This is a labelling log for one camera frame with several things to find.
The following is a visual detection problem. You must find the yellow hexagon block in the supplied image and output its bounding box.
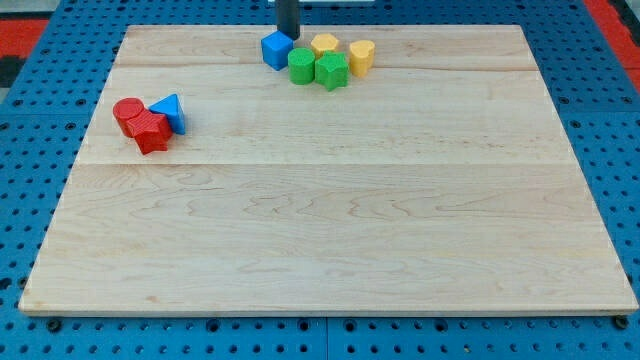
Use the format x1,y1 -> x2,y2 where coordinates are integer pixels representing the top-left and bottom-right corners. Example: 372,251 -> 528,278
310,33 -> 340,59

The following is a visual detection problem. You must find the light wooden board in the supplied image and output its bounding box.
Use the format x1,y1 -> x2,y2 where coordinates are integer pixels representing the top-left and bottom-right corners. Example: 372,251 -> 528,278
19,25 -> 638,317

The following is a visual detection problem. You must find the green star block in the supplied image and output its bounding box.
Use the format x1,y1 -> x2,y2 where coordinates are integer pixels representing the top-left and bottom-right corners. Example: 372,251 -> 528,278
315,51 -> 349,91

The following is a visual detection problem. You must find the green cylinder block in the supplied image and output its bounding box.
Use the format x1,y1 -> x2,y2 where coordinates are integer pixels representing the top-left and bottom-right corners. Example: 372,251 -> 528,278
287,47 -> 316,85

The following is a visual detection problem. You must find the yellow heart block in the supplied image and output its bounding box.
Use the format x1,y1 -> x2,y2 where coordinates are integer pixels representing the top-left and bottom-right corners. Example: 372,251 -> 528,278
349,40 -> 376,77

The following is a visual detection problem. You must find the blue cube block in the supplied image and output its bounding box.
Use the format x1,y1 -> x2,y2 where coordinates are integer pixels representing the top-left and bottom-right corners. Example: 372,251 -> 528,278
261,31 -> 294,71

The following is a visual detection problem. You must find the blue triangle block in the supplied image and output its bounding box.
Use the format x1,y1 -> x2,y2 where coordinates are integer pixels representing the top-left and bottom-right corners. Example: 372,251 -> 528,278
149,94 -> 186,135

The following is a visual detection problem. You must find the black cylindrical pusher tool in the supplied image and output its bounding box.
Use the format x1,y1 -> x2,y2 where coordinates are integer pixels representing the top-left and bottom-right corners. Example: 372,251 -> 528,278
275,0 -> 300,40

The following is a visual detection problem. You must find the red star block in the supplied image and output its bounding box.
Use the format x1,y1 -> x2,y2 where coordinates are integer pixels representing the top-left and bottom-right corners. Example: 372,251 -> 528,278
125,109 -> 173,155

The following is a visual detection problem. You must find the red cylinder block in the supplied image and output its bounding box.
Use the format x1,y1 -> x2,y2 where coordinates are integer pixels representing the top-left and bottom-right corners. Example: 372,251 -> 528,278
112,97 -> 145,138

